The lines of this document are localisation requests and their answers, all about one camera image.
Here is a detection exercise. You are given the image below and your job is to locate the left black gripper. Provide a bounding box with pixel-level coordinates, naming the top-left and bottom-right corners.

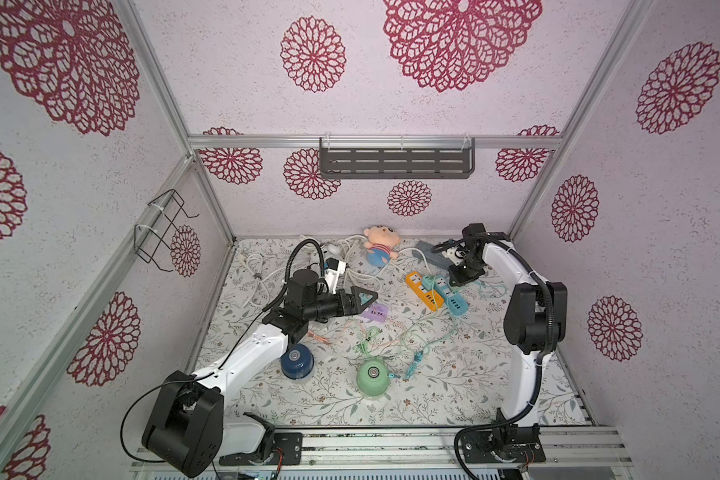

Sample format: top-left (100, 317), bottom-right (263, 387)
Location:
top-left (305, 284), bottom-right (378, 322)

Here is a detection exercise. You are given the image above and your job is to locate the teal power strip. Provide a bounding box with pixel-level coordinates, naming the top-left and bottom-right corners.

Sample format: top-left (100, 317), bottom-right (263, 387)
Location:
top-left (434, 276), bottom-right (469, 317)

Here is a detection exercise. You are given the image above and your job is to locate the green usb charging cable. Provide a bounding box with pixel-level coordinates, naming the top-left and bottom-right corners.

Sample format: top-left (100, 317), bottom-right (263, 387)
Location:
top-left (353, 320), bottom-right (451, 361)

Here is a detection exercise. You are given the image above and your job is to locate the orange power strip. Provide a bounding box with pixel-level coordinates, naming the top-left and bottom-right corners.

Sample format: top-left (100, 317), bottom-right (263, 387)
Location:
top-left (405, 271), bottom-right (444, 312)

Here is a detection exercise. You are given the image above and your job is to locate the light green cordless grinder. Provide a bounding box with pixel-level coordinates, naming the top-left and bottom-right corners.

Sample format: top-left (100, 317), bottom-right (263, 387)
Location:
top-left (356, 358), bottom-right (390, 397)

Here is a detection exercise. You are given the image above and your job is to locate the teal usb charging cable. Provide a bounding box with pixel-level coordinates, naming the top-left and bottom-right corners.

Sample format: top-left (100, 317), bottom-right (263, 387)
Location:
top-left (389, 278), bottom-right (505, 382)

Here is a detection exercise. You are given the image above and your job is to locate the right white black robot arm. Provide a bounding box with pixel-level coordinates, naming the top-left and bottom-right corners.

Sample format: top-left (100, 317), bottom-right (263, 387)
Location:
top-left (431, 223), bottom-right (568, 479)

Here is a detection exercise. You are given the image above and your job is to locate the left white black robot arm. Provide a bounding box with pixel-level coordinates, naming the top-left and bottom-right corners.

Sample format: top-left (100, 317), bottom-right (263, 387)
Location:
top-left (141, 269), bottom-right (378, 478)

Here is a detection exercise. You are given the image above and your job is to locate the white alarm clock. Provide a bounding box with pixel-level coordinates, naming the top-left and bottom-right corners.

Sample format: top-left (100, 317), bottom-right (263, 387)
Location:
top-left (321, 242), bottom-right (344, 260)

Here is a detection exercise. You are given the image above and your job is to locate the purple power strip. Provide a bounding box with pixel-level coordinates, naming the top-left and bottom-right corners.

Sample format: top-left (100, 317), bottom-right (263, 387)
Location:
top-left (360, 301), bottom-right (389, 323)

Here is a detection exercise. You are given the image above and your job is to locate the plush boy doll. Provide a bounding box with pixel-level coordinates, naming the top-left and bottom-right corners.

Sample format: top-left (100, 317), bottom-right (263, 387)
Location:
top-left (363, 225), bottom-right (401, 268)

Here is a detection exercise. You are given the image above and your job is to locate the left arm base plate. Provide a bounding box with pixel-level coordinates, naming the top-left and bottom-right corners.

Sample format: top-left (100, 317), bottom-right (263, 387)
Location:
top-left (217, 431), bottom-right (304, 467)

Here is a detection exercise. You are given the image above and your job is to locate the grey wall shelf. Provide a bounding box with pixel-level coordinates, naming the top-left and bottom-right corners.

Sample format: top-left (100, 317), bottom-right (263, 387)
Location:
top-left (318, 137), bottom-right (476, 180)

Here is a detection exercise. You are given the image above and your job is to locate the black wire wall rack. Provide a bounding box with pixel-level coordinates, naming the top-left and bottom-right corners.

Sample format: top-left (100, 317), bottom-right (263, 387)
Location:
top-left (132, 189), bottom-right (202, 277)

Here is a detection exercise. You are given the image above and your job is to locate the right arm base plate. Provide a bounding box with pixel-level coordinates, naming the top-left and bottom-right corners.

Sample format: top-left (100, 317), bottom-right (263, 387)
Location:
top-left (461, 430), bottom-right (547, 464)

